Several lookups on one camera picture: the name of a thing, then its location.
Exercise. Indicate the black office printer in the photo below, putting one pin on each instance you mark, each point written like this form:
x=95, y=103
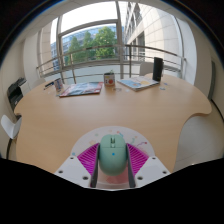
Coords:
x=15, y=93

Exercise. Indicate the mint green computer mouse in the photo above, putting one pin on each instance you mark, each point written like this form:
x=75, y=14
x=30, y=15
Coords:
x=112, y=155

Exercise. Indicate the light blue open booklet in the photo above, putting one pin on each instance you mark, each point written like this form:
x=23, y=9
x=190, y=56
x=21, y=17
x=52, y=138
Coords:
x=137, y=83

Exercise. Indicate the dark green door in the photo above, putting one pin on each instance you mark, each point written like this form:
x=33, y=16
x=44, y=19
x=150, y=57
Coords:
x=212, y=80

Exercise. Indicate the white chair with wooden legs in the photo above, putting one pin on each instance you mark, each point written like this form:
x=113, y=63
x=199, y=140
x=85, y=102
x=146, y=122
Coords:
x=10, y=126

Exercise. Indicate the white red printed cup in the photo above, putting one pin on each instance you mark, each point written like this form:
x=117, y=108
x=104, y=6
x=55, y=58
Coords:
x=109, y=80

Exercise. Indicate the small dark flat device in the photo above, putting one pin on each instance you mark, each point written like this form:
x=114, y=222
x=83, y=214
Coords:
x=48, y=85

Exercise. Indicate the printed cup with blue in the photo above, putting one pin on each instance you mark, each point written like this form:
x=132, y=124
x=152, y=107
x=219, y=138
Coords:
x=58, y=85

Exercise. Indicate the red colourful magazine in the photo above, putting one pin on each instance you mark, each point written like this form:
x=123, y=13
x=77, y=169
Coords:
x=81, y=89

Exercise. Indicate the metal window railing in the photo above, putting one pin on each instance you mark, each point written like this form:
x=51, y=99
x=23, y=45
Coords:
x=100, y=48

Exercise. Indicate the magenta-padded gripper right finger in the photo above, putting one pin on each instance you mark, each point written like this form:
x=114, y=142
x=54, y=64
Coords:
x=138, y=158

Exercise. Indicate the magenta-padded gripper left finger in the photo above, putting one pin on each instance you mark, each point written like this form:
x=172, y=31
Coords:
x=87, y=158

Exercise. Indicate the black upright speaker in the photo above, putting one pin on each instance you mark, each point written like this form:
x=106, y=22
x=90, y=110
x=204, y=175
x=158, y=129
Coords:
x=157, y=69

